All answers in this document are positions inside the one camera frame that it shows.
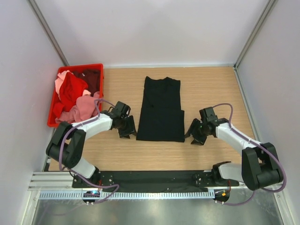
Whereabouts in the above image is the aluminium frame rail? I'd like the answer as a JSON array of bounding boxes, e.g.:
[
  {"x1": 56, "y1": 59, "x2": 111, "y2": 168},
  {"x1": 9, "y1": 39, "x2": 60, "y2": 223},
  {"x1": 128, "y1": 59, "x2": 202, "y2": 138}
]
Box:
[{"x1": 28, "y1": 171, "x2": 285, "y2": 191}]

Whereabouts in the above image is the right aluminium corner post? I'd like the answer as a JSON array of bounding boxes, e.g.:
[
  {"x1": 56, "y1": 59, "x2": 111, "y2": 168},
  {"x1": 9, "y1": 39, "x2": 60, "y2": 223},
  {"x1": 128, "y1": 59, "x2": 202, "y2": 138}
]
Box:
[{"x1": 233, "y1": 0, "x2": 277, "y2": 70}]

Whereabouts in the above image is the aluminium corner post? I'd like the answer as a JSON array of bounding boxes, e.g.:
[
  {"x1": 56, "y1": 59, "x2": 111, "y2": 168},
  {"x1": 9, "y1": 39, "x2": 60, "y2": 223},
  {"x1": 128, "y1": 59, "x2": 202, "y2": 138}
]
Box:
[
  {"x1": 27, "y1": 0, "x2": 69, "y2": 66},
  {"x1": 233, "y1": 0, "x2": 277, "y2": 70}
]

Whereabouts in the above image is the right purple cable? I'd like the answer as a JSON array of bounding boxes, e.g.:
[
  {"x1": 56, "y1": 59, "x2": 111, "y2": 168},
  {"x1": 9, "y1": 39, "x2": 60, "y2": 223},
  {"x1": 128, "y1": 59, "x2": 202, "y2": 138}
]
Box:
[{"x1": 212, "y1": 103, "x2": 288, "y2": 207}]

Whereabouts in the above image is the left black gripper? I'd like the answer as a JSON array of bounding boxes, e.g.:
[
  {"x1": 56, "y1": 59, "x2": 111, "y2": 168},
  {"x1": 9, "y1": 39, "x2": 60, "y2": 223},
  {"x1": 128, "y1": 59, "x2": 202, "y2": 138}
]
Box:
[{"x1": 118, "y1": 115, "x2": 137, "y2": 139}]

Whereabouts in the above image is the black t shirt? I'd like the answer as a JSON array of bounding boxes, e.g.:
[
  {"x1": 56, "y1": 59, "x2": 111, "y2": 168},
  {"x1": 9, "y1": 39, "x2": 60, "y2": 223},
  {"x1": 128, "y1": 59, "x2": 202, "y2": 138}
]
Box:
[{"x1": 136, "y1": 76, "x2": 185, "y2": 143}]

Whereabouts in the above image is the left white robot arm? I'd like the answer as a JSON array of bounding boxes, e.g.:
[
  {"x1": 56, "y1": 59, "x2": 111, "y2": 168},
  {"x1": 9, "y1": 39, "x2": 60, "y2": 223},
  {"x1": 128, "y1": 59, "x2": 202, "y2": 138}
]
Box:
[{"x1": 46, "y1": 101, "x2": 137, "y2": 188}]

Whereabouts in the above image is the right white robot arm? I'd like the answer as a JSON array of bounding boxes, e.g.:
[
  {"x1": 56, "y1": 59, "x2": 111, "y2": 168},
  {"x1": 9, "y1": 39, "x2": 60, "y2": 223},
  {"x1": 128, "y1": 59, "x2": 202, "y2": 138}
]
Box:
[{"x1": 185, "y1": 107, "x2": 286, "y2": 192}]

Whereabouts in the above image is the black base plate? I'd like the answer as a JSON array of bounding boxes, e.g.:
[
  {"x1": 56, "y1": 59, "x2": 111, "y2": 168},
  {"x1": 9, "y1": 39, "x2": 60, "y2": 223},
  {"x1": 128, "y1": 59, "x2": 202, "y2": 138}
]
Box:
[{"x1": 71, "y1": 170, "x2": 240, "y2": 192}]

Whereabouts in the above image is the pink t shirt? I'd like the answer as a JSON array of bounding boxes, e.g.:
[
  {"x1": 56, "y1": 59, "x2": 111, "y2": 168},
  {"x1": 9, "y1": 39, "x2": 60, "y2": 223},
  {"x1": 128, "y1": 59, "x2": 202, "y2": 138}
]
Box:
[{"x1": 54, "y1": 69, "x2": 104, "y2": 124}]

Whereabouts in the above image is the slotted cable duct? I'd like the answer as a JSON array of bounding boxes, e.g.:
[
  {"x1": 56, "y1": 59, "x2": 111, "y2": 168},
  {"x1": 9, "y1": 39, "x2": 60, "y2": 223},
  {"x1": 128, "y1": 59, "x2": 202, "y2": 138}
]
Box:
[{"x1": 39, "y1": 190, "x2": 215, "y2": 201}]

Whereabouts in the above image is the red t shirt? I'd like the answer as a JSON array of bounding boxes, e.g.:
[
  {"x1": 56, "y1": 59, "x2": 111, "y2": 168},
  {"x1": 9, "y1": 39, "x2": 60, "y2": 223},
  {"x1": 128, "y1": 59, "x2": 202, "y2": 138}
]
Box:
[{"x1": 52, "y1": 70, "x2": 91, "y2": 118}]

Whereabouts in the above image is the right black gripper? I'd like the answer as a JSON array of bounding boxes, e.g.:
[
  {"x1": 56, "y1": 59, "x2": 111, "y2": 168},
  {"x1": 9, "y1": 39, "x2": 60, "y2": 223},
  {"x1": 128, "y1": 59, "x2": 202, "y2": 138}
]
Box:
[{"x1": 183, "y1": 118, "x2": 211, "y2": 146}]

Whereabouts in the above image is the dark maroon t shirt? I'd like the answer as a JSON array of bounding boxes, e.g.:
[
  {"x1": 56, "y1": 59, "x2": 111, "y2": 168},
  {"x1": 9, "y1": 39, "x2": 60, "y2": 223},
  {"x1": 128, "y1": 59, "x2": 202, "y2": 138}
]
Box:
[{"x1": 73, "y1": 69, "x2": 101, "y2": 95}]

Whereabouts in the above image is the red plastic bin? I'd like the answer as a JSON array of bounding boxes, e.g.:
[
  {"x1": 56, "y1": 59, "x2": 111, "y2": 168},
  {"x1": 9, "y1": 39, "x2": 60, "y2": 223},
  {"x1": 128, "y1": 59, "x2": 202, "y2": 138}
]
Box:
[{"x1": 47, "y1": 63, "x2": 104, "y2": 129}]

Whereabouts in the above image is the left aluminium corner post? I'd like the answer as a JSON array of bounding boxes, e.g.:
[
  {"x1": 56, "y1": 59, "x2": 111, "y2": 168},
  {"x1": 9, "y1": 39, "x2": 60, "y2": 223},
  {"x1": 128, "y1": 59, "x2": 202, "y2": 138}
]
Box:
[{"x1": 27, "y1": 0, "x2": 69, "y2": 66}]

